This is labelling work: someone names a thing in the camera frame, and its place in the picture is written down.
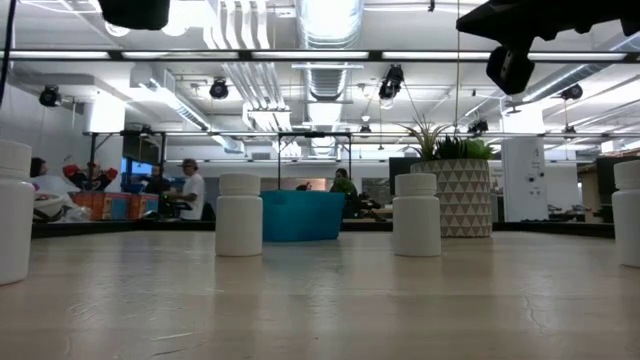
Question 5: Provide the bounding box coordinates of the black aluminium rig frame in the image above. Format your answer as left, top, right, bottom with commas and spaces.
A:
31, 219, 616, 240

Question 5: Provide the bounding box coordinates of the thin hanging cord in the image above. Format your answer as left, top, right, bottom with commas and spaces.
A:
453, 0, 461, 135

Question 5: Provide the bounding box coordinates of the silver ventilation duct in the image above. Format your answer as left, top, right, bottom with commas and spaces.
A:
294, 0, 365, 104

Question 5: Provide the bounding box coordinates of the white triangle-patterned planter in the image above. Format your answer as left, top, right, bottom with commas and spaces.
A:
410, 158, 494, 239

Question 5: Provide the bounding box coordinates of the white square pillar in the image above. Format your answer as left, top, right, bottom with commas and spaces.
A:
501, 107, 549, 223

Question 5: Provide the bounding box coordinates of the white plastic bag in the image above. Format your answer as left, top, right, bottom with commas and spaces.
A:
32, 175, 77, 201

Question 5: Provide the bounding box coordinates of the grey distant frame rail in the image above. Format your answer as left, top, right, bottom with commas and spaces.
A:
82, 130, 640, 140

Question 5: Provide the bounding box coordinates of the clear plastic bag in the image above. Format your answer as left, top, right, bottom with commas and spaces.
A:
62, 203, 93, 223

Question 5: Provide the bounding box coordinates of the small green background plant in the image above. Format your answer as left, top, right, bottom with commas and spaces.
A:
330, 177, 357, 197

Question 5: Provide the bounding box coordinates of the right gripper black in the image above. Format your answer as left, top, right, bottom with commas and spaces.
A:
455, 0, 586, 96

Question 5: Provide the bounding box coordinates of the white bowl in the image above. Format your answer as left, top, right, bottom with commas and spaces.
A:
32, 193, 66, 223

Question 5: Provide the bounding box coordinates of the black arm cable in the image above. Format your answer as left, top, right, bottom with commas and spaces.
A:
0, 0, 17, 109

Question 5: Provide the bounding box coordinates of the orange and blue box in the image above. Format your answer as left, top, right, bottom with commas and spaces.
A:
69, 192, 132, 222
128, 193, 161, 221

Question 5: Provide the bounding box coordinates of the black hanging monitor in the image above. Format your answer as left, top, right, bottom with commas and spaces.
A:
122, 129, 168, 167

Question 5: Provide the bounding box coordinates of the white pill bottle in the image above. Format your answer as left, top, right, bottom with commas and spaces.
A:
0, 139, 35, 286
612, 159, 640, 269
392, 173, 443, 258
215, 173, 264, 258

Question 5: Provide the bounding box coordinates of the teal plastic basket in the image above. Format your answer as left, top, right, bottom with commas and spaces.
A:
261, 190, 347, 244

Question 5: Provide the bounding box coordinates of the dark cabinet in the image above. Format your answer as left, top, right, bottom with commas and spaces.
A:
594, 155, 617, 224

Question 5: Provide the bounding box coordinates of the black overhead light bar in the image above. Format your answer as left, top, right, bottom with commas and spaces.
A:
0, 48, 640, 63

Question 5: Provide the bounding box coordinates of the spiky pale green plant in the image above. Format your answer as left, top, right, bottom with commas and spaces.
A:
401, 115, 451, 162

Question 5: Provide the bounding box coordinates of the dark green succulent plant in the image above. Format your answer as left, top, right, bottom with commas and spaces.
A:
433, 135, 497, 162

